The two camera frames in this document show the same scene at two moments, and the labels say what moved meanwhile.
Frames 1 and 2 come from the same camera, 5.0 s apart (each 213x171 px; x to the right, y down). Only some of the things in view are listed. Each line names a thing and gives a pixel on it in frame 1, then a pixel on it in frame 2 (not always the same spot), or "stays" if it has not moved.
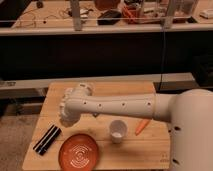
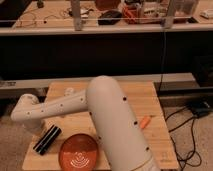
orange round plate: [78, 152] stays
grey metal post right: [167, 21] stays
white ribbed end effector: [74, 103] to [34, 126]
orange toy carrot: [141, 126] stays
